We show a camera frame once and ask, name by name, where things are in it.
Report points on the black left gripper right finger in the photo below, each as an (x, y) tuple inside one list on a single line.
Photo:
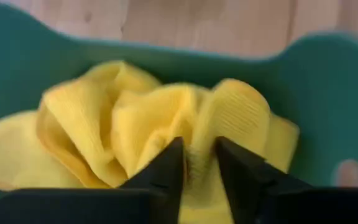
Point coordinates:
[(291, 205)]

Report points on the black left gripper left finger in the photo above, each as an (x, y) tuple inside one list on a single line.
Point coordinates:
[(120, 205)]

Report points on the yellow microfiber towel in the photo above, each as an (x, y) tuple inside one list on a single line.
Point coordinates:
[(104, 124)]

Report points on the teal plastic basket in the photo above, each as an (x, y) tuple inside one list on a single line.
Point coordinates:
[(322, 93)]

